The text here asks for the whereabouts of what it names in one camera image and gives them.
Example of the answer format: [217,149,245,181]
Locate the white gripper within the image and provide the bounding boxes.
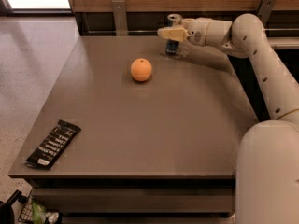
[158,18,233,47]

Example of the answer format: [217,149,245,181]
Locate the red bull can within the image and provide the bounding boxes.
[165,14,182,55]

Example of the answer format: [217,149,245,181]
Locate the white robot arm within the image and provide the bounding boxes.
[158,13,299,224]

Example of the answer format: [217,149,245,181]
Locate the black rxbar chocolate wrapper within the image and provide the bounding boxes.
[25,120,81,170]

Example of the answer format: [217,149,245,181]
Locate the orange fruit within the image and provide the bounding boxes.
[131,58,152,82]

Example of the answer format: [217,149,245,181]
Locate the grey table drawer front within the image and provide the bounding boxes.
[31,188,235,213]

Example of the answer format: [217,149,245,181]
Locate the black object on floor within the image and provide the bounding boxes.
[0,190,22,224]

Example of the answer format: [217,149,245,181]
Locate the left metal wall bracket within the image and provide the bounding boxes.
[112,0,128,36]

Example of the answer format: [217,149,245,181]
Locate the metal wall bracket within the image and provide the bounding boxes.
[256,0,277,25]
[112,0,128,36]

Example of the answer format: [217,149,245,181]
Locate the horizontal metal rail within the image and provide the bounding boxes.
[87,28,299,36]

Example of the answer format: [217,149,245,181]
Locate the right metal wall bracket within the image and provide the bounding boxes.
[256,0,277,25]

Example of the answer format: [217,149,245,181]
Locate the wire basket with green bag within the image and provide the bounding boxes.
[18,197,62,224]

